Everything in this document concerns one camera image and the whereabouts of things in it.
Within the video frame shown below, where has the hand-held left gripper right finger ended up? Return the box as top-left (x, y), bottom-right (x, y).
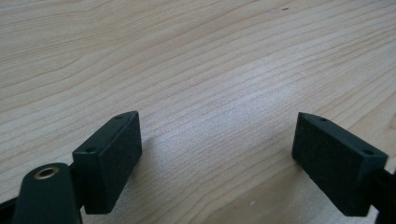
top-left (290, 111), bottom-right (389, 217)

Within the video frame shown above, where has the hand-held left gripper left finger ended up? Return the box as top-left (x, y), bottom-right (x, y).
top-left (72, 110), bottom-right (144, 216)

